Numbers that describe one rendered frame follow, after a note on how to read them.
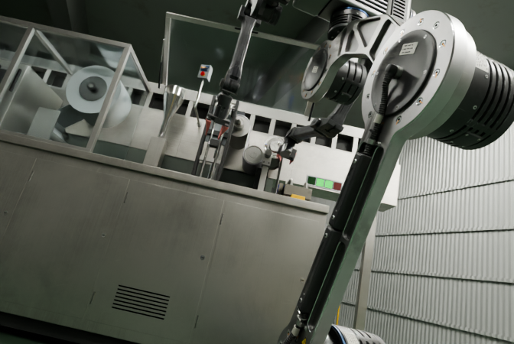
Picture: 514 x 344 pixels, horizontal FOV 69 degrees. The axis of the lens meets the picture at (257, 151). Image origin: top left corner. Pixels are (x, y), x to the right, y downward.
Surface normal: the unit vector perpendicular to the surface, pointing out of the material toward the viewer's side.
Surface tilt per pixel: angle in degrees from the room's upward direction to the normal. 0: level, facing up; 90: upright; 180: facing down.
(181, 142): 90
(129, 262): 90
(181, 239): 90
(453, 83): 120
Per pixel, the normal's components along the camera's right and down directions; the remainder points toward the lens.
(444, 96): 0.11, 0.44
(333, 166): 0.06, -0.31
